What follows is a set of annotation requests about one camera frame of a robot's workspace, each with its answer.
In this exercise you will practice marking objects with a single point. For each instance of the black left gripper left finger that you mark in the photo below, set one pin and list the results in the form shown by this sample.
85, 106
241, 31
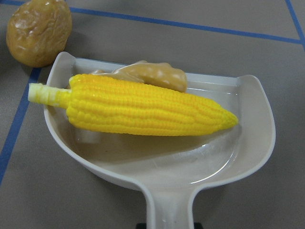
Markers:
141, 226

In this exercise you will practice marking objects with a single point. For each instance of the orange toy ginger piece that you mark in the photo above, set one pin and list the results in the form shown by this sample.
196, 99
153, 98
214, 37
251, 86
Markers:
157, 74

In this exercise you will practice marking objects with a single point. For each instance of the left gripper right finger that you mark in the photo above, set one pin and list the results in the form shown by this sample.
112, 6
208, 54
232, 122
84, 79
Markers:
197, 226

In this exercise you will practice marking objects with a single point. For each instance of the yellow toy corn cob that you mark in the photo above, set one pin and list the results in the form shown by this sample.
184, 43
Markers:
104, 104

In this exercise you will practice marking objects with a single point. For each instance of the beige plastic dustpan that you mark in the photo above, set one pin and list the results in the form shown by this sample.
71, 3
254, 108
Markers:
170, 171

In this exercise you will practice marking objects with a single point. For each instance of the brown toy potato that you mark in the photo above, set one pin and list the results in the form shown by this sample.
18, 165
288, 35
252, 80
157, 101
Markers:
38, 31

